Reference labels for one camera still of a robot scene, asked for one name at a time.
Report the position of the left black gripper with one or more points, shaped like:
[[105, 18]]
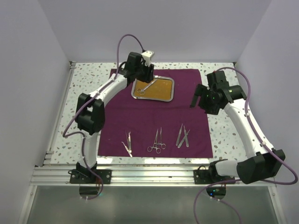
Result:
[[148, 76]]

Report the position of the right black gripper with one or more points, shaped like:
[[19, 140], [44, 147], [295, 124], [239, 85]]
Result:
[[201, 91]]

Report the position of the steel scissors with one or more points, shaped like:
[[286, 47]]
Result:
[[142, 91]]

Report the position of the steel tray yellow liner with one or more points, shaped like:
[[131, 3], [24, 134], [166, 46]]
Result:
[[161, 90]]

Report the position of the steel scalpel handle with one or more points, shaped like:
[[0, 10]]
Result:
[[186, 137], [181, 143], [179, 134]]

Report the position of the purple cloth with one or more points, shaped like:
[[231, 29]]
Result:
[[143, 117]]

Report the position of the steel tweezers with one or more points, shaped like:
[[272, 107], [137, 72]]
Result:
[[127, 149], [130, 142], [127, 136]]

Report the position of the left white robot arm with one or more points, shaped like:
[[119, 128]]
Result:
[[90, 113]]

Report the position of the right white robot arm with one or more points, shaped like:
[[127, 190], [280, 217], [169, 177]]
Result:
[[263, 160]]

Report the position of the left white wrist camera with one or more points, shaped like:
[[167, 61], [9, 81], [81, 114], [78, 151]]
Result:
[[147, 56]]

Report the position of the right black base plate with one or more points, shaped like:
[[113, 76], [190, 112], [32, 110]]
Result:
[[204, 175]]

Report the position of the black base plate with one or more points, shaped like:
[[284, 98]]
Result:
[[204, 175], [86, 177]]

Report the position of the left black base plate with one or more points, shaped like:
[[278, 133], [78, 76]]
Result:
[[86, 177]]

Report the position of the aluminium left rail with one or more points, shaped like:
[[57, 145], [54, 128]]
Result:
[[50, 147]]

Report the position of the aluminium rail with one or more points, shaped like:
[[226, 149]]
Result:
[[50, 147], [155, 175]]

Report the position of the aluminium front rail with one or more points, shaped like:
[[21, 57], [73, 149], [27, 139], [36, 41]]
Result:
[[155, 175]]

